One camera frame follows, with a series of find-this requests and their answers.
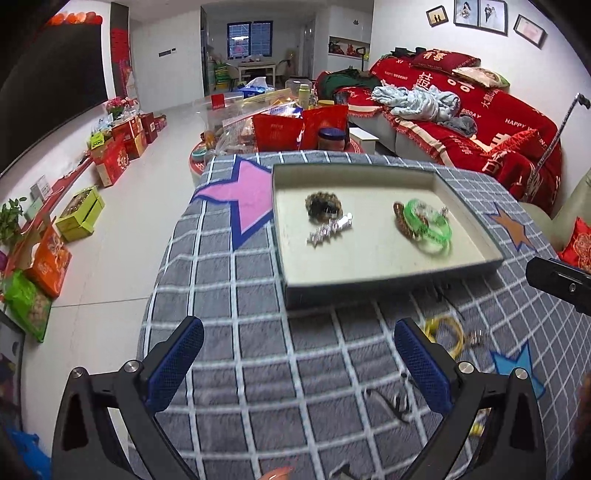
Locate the orange carton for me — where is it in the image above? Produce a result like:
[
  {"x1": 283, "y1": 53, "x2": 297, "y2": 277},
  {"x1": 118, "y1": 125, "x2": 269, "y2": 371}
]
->
[{"x1": 25, "y1": 228, "x2": 73, "y2": 298}]

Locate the yellow-green carton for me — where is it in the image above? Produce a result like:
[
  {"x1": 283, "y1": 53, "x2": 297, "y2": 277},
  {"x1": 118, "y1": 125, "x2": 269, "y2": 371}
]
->
[{"x1": 54, "y1": 186, "x2": 106, "y2": 242}]

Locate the white stool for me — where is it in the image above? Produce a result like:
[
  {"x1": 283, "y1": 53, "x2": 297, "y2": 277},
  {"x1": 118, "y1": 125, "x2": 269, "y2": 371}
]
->
[{"x1": 348, "y1": 127, "x2": 382, "y2": 155}]

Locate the black bobby pin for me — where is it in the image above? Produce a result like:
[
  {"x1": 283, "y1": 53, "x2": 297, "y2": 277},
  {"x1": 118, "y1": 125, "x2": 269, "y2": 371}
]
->
[{"x1": 365, "y1": 388, "x2": 411, "y2": 423}]

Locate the potted plant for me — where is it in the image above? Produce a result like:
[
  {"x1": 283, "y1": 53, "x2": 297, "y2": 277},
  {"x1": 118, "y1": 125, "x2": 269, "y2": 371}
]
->
[{"x1": 0, "y1": 198, "x2": 27, "y2": 247}]

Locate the green snack bag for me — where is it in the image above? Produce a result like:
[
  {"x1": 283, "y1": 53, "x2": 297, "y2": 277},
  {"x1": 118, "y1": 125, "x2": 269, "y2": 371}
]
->
[{"x1": 2, "y1": 270, "x2": 52, "y2": 343}]

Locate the metal camera pole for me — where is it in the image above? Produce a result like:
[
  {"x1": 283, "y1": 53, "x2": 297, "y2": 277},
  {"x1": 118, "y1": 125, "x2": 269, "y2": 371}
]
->
[{"x1": 526, "y1": 92, "x2": 589, "y2": 201}]

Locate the grey cloth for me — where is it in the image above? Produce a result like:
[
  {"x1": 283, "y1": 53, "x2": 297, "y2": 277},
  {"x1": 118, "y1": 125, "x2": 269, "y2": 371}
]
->
[{"x1": 438, "y1": 115, "x2": 476, "y2": 137}]

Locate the light blue blanket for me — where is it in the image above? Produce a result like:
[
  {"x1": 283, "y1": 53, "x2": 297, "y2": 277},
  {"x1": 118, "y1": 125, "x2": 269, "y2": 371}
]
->
[{"x1": 370, "y1": 85, "x2": 462, "y2": 123}]

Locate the double portrait picture frame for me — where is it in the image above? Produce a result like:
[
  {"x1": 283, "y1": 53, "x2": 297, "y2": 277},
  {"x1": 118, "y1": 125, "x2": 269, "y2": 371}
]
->
[{"x1": 454, "y1": 0, "x2": 509, "y2": 37}]

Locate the grey plaid star tablecloth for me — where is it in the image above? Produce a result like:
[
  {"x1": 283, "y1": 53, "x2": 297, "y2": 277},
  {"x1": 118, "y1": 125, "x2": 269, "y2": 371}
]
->
[{"x1": 127, "y1": 150, "x2": 591, "y2": 480}]

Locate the small red gift box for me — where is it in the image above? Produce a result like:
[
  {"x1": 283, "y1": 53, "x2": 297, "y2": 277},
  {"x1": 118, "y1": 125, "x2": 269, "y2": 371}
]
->
[{"x1": 139, "y1": 112, "x2": 167, "y2": 144}]

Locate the dark green cloth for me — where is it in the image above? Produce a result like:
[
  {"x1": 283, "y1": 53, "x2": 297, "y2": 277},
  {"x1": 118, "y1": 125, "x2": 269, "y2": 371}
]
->
[{"x1": 316, "y1": 69, "x2": 384, "y2": 100}]

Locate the red embroidered cushion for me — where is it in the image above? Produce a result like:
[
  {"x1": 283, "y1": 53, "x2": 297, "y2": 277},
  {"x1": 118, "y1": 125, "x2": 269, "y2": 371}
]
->
[{"x1": 558, "y1": 217, "x2": 591, "y2": 275}]

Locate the red printed pillow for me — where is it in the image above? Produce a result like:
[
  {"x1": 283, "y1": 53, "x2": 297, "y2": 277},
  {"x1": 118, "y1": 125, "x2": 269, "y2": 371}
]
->
[{"x1": 411, "y1": 48, "x2": 481, "y2": 75}]

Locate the floral cushion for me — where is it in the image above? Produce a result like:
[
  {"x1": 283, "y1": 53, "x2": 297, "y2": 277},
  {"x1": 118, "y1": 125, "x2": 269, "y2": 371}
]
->
[{"x1": 452, "y1": 67, "x2": 511, "y2": 88}]

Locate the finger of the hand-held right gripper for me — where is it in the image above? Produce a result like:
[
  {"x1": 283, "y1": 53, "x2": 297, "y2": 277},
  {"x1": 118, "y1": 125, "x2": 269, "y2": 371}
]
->
[{"x1": 525, "y1": 257, "x2": 591, "y2": 317}]

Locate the red wall decoration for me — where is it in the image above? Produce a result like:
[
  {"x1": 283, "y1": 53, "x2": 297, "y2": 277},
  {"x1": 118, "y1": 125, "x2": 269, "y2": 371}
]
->
[{"x1": 111, "y1": 28, "x2": 134, "y2": 97}]

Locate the white console table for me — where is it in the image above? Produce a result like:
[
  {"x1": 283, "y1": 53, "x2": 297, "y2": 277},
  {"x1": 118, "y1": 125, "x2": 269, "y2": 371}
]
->
[{"x1": 237, "y1": 62, "x2": 278, "y2": 86}]

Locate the grey-green shallow box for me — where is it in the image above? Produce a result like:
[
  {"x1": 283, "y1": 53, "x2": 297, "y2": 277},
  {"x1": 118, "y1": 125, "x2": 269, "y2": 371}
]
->
[{"x1": 270, "y1": 162, "x2": 505, "y2": 309}]

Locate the wall niche shelf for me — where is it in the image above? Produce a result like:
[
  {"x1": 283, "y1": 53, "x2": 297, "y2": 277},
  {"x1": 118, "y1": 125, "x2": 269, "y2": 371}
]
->
[{"x1": 329, "y1": 36, "x2": 371, "y2": 57}]

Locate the red paper bag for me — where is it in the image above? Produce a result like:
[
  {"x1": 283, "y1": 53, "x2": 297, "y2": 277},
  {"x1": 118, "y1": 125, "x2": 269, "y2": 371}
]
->
[
  {"x1": 252, "y1": 114, "x2": 305, "y2": 152},
  {"x1": 302, "y1": 105, "x2": 349, "y2": 151}
]

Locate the large red gift box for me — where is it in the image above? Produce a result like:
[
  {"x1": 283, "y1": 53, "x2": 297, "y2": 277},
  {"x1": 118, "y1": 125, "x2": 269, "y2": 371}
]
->
[{"x1": 95, "y1": 138, "x2": 130, "y2": 188}]

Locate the clear plastic container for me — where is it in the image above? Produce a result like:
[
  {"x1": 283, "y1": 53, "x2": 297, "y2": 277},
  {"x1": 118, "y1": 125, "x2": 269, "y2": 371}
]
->
[{"x1": 203, "y1": 92, "x2": 245, "y2": 132}]

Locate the silver rhinestone hair clip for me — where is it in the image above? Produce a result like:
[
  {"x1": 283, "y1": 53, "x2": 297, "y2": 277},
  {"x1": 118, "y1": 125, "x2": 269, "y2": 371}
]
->
[{"x1": 306, "y1": 212, "x2": 355, "y2": 248}]

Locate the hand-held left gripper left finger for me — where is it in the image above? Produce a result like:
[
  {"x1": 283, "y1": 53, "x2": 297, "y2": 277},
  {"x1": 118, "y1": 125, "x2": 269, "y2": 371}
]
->
[{"x1": 51, "y1": 316, "x2": 205, "y2": 480}]

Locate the green translucent bangle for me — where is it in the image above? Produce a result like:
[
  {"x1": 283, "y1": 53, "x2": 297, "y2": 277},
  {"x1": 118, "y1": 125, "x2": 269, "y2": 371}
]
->
[{"x1": 403, "y1": 198, "x2": 452, "y2": 256}]

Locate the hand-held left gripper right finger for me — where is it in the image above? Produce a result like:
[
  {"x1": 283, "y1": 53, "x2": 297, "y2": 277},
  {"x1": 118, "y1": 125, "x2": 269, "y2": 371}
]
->
[{"x1": 394, "y1": 318, "x2": 548, "y2": 480}]

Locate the blue lid jar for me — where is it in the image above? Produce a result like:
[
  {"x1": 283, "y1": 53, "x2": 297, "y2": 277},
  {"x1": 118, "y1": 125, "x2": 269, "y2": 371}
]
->
[{"x1": 316, "y1": 128, "x2": 348, "y2": 151}]

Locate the black television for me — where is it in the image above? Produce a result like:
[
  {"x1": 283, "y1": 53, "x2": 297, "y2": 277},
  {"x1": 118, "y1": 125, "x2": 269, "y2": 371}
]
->
[{"x1": 0, "y1": 18, "x2": 108, "y2": 174}]

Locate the row of red balloons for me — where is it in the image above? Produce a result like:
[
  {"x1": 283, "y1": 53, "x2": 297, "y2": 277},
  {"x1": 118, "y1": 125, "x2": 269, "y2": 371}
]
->
[{"x1": 46, "y1": 11, "x2": 105, "y2": 27}]

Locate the pink picture frame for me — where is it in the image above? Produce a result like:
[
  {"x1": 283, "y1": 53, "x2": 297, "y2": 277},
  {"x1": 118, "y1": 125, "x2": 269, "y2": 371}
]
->
[{"x1": 513, "y1": 15, "x2": 548, "y2": 49}]

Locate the yellow hair tie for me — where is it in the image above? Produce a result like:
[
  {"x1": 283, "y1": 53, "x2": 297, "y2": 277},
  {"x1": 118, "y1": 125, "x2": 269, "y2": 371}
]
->
[{"x1": 424, "y1": 316, "x2": 465, "y2": 361}]

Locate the window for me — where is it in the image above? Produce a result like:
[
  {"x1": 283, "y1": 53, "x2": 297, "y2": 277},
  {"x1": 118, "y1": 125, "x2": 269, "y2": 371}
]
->
[{"x1": 227, "y1": 21, "x2": 274, "y2": 61}]

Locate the round red coffee table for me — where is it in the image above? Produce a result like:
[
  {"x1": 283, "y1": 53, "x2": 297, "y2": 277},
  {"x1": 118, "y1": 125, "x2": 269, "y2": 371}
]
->
[{"x1": 188, "y1": 138, "x2": 218, "y2": 178}]

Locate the sofa with red cover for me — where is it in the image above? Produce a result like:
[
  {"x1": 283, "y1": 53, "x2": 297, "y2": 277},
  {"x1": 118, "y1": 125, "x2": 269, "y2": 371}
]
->
[{"x1": 346, "y1": 55, "x2": 564, "y2": 215}]

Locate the pale green armchair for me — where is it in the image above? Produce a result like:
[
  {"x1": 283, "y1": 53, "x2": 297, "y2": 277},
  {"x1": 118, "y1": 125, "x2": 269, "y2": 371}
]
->
[{"x1": 522, "y1": 168, "x2": 591, "y2": 259}]

